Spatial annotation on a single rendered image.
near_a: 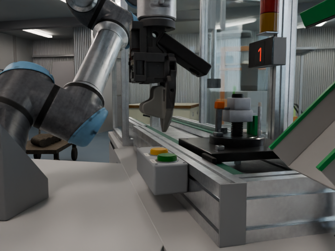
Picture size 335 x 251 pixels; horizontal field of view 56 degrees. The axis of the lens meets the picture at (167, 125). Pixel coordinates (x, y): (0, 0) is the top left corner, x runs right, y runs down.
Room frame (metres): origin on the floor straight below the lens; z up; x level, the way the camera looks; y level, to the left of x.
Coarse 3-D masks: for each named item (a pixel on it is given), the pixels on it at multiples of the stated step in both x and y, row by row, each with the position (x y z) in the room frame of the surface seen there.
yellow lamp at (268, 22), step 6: (270, 12) 0.86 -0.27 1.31; (264, 18) 0.87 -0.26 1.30; (270, 18) 0.86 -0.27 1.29; (276, 18) 0.86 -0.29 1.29; (264, 24) 0.87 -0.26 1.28; (270, 24) 0.86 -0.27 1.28; (276, 24) 0.86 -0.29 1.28; (264, 30) 0.87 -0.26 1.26; (270, 30) 0.86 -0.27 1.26; (276, 30) 0.86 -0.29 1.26
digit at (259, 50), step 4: (256, 44) 0.89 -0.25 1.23; (260, 44) 0.87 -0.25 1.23; (264, 44) 0.86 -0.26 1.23; (256, 48) 0.89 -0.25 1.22; (260, 48) 0.87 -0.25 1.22; (264, 48) 0.85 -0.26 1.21; (256, 52) 0.89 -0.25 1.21; (260, 52) 0.87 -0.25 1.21; (256, 56) 0.89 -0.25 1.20; (260, 56) 0.87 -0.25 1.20; (256, 60) 0.89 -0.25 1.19; (260, 60) 0.87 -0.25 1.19; (256, 64) 0.89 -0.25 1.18
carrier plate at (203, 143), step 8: (184, 144) 0.83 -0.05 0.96; (192, 144) 0.77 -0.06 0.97; (200, 144) 0.77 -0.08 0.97; (208, 144) 0.77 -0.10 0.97; (200, 152) 0.71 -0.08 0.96; (208, 152) 0.67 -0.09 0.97; (216, 152) 0.67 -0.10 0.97; (224, 152) 0.67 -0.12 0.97; (232, 152) 0.67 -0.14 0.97; (240, 152) 0.67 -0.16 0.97; (248, 152) 0.68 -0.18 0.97; (256, 152) 0.68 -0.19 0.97; (264, 152) 0.68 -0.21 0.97; (272, 152) 0.69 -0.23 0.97; (216, 160) 0.66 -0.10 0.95; (224, 160) 0.66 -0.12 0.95; (232, 160) 0.67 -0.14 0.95; (240, 160) 0.67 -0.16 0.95; (248, 160) 0.68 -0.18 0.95
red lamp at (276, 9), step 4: (260, 0) 0.89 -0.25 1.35; (264, 0) 0.87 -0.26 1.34; (268, 0) 0.86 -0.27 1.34; (272, 0) 0.86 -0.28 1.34; (276, 0) 0.86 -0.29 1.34; (260, 4) 0.89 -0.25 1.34; (264, 4) 0.87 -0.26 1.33; (268, 4) 0.86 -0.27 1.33; (272, 4) 0.86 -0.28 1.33; (276, 4) 0.86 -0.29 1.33; (260, 8) 0.88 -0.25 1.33; (264, 8) 0.87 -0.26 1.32; (268, 8) 0.86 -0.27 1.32; (272, 8) 0.86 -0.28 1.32; (276, 8) 0.86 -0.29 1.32; (260, 12) 0.88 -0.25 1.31; (264, 12) 0.87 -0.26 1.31; (276, 12) 0.87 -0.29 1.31
